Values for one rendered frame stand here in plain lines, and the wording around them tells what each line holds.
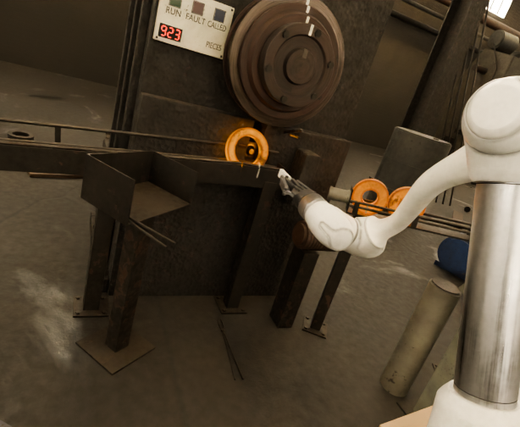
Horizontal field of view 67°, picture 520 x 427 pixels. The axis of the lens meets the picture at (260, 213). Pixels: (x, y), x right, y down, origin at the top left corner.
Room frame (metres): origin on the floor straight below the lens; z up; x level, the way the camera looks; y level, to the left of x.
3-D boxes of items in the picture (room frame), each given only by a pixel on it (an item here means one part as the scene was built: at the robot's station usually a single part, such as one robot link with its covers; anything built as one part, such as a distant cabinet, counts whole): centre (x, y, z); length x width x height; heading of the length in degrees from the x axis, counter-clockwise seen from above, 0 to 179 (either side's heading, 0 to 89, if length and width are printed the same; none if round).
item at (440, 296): (1.40, -0.76, 0.26); 0.12 x 0.12 x 0.52
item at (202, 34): (1.52, 0.42, 1.15); 0.26 x 0.02 x 0.18; 119
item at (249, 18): (1.59, 0.07, 1.11); 0.47 x 0.06 x 0.47; 119
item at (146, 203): (1.13, 0.38, 0.36); 0.26 x 0.20 x 0.72; 154
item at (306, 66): (1.51, 0.03, 1.11); 0.28 x 0.06 x 0.28; 119
